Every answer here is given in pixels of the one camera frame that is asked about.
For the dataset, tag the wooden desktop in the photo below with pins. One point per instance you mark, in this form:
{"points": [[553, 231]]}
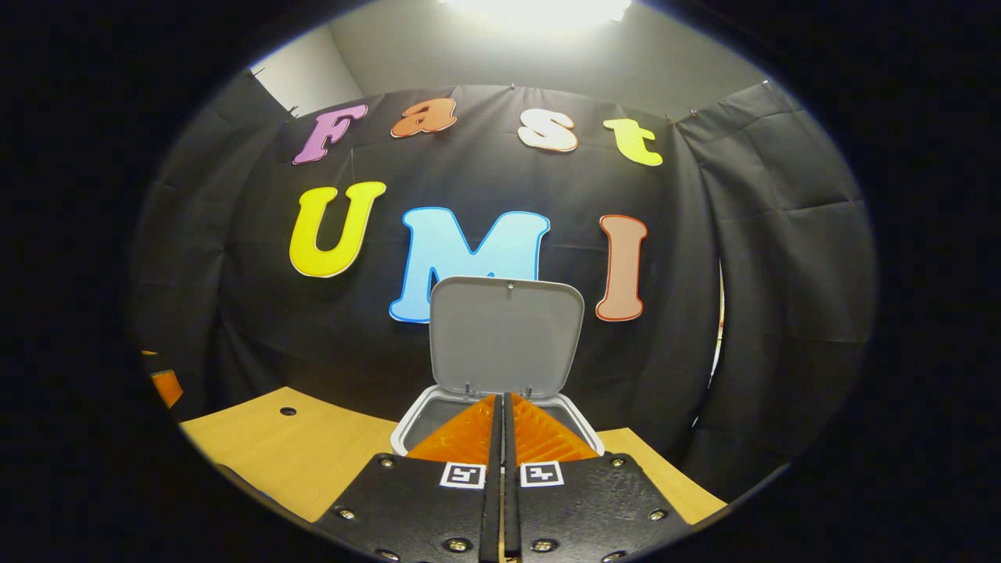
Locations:
{"points": [[274, 446]]}

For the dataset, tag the white desktop garbage bin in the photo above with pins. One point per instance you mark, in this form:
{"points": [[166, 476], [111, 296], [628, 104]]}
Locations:
{"points": [[508, 336]]}

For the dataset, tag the black backdrop cloth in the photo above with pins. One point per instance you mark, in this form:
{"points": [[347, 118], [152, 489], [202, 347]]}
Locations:
{"points": [[665, 352]]}

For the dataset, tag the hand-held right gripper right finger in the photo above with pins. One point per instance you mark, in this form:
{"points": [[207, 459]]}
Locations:
{"points": [[586, 508]]}

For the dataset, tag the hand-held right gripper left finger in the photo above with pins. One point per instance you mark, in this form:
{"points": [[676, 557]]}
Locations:
{"points": [[422, 508]]}

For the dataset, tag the long ceiling light panel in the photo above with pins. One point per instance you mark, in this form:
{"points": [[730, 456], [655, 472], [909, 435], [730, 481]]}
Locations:
{"points": [[539, 8]]}

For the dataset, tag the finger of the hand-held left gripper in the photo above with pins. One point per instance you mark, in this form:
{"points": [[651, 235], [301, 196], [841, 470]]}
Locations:
{"points": [[166, 387]]}

